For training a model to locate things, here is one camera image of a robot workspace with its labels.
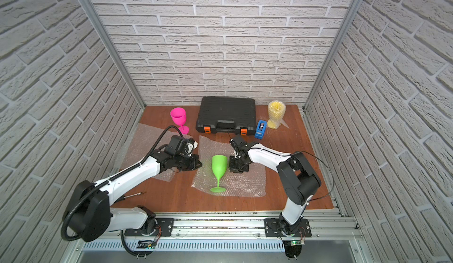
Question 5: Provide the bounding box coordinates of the bubble wrap stack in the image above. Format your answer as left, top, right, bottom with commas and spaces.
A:
120, 123, 193, 183

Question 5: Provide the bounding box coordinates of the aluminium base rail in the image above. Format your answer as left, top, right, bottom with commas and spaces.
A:
81, 210, 365, 252

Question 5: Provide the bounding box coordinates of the pink plastic wine glass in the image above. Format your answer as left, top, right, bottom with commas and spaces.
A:
170, 107, 189, 134

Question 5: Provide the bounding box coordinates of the yellow plastic wine glass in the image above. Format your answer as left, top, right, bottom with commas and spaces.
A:
267, 100, 287, 130

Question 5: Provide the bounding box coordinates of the green plastic wine glass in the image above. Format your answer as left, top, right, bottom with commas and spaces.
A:
211, 155, 228, 193

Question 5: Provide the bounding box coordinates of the bubble wrap sheet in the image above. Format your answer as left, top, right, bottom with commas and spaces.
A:
267, 100, 290, 130
192, 136, 266, 198

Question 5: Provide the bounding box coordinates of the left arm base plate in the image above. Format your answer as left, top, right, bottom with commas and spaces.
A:
124, 218, 175, 237

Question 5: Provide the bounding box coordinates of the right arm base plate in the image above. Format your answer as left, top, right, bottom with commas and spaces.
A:
264, 218, 312, 239

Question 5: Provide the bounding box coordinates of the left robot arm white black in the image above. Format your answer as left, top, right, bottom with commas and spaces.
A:
60, 135, 202, 242

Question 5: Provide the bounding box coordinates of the blue tape dispenser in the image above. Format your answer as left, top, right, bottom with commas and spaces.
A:
254, 120, 267, 140

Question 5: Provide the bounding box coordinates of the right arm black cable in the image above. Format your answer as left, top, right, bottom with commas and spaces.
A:
254, 146, 335, 204

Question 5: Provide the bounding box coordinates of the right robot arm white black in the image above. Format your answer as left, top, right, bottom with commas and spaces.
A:
229, 136, 322, 235

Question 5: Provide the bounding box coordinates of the black plastic tool case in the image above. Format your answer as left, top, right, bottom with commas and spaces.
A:
196, 96, 257, 136

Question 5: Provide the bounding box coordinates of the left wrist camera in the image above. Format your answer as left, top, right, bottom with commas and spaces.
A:
176, 139, 198, 156

